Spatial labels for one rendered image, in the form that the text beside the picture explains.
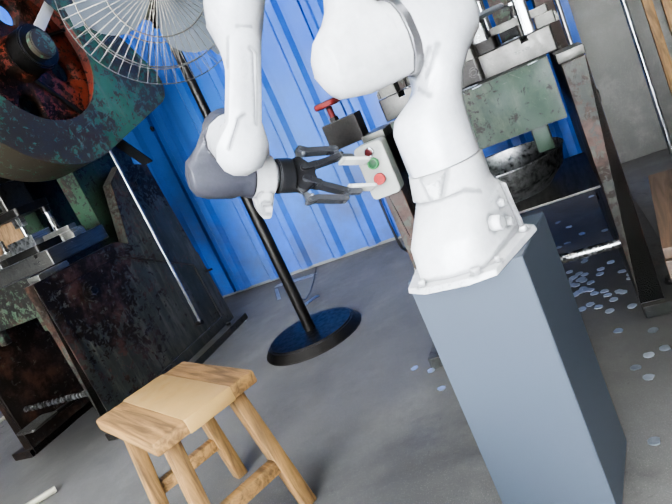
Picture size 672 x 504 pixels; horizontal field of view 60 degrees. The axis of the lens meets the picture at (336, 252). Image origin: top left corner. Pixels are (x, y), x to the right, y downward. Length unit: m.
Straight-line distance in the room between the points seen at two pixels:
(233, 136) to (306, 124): 1.97
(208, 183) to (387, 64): 0.48
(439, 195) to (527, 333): 0.23
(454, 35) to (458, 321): 0.41
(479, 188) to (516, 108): 0.63
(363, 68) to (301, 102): 2.20
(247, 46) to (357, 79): 0.30
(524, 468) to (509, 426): 0.08
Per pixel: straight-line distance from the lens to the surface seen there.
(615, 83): 2.88
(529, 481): 1.05
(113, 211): 2.59
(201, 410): 1.17
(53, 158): 2.17
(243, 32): 1.08
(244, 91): 1.07
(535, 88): 1.46
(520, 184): 1.59
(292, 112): 3.04
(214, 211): 3.36
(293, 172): 1.23
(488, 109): 1.47
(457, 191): 0.84
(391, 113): 1.59
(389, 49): 0.83
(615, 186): 1.45
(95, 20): 2.03
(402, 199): 1.47
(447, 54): 0.86
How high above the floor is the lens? 0.73
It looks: 12 degrees down
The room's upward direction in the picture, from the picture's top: 24 degrees counter-clockwise
